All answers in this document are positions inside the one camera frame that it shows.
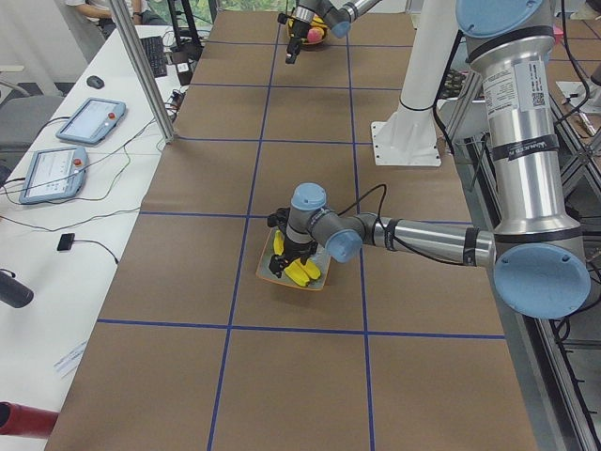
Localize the white central column base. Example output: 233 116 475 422
372 0 458 167

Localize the grey square plate orange rim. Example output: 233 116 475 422
255 228 331 291

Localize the blue teach pendant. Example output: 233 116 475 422
55 98 127 146
19 146 88 205

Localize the red cylinder object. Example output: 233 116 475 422
1 401 58 439

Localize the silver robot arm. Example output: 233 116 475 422
278 0 379 64
261 1 592 319

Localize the small black box device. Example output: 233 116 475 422
56 233 75 252

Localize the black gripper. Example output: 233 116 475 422
285 20 307 64
269 238 316 278

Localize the black keyboard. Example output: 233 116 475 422
140 36 167 78

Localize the aluminium frame post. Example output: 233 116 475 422
108 0 175 143

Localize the brown box with label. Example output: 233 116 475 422
171 52 193 86

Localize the black computer mouse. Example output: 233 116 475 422
86 75 104 89

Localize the far red apple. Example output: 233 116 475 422
306 27 326 44

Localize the near blue teach pendant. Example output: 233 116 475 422
19 146 88 205

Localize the woven brown fruit basket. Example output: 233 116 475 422
285 16 329 54

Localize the far blue teach pendant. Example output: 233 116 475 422
55 98 127 146

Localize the black cylinder object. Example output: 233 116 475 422
0 270 34 308

